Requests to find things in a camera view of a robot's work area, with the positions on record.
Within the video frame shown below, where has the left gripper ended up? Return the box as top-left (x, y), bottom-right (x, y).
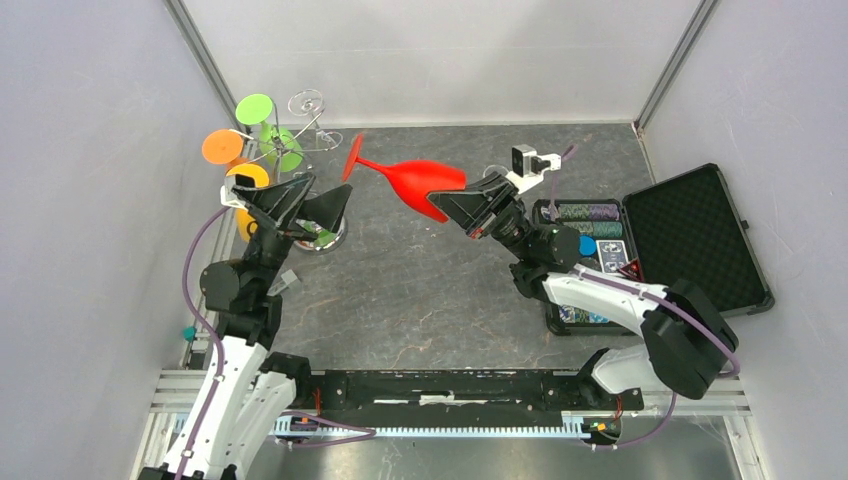
top-left (233, 170), bottom-right (351, 295)

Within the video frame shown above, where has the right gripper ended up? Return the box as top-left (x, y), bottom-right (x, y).
top-left (424, 172), bottom-right (534, 263)

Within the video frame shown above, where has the clear wine glass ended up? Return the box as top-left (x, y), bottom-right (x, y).
top-left (287, 89), bottom-right (343, 152)
top-left (482, 164), bottom-right (510, 179)

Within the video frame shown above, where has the red wine glass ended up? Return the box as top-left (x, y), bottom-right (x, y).
top-left (342, 133), bottom-right (467, 223)

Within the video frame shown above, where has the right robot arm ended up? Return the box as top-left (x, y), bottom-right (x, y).
top-left (427, 175), bottom-right (741, 408)

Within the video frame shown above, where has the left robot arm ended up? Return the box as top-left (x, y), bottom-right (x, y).
top-left (138, 173), bottom-right (353, 479)

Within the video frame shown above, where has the yellow wine glass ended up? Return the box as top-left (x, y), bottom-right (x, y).
top-left (226, 163), bottom-right (271, 242)

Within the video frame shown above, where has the green wine glass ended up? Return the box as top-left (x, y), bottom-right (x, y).
top-left (235, 93), bottom-right (303, 174)

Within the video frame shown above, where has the chrome wine glass rack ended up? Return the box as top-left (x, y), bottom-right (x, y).
top-left (242, 122), bottom-right (346, 254)

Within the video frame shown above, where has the orange wine glass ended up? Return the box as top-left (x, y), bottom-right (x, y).
top-left (201, 129), bottom-right (247, 168)

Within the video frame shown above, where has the clear wine glass on rack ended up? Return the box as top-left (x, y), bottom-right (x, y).
top-left (287, 89), bottom-right (343, 152)

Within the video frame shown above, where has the blue round dealer chip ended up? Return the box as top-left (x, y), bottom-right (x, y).
top-left (578, 235), bottom-right (597, 257)

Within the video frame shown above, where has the blue playing card deck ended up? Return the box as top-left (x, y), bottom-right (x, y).
top-left (596, 240), bottom-right (630, 274)

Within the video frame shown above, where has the black poker chip case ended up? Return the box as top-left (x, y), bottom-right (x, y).
top-left (532, 163), bottom-right (775, 317)

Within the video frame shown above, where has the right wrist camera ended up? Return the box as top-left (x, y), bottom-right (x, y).
top-left (506, 145), bottom-right (562, 194)

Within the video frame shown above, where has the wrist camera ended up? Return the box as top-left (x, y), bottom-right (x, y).
top-left (219, 185), bottom-right (245, 209)
top-left (506, 145), bottom-right (562, 194)

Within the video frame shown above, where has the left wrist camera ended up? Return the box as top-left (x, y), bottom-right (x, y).
top-left (219, 185), bottom-right (245, 209)

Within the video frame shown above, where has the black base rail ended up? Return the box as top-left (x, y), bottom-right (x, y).
top-left (284, 356), bottom-right (645, 429)

